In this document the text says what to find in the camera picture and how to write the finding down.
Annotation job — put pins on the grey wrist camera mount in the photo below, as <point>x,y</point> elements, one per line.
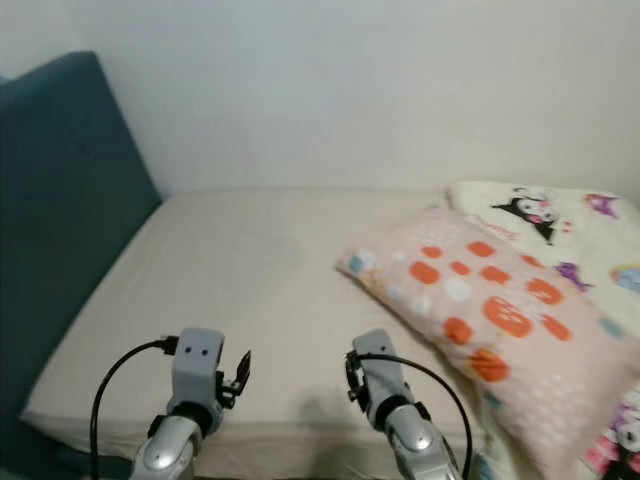
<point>375,375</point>
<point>198,360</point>

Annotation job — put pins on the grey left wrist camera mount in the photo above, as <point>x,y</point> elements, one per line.
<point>198,360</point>

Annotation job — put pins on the beige bed mattress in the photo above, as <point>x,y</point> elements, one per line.
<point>240,290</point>

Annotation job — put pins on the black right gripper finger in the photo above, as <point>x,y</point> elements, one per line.
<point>351,368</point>

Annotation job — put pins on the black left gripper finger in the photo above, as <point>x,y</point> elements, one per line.
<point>243,368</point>

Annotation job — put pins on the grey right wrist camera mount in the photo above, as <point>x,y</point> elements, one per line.
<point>375,375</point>

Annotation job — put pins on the teal upholstered headboard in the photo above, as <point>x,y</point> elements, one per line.
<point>70,200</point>

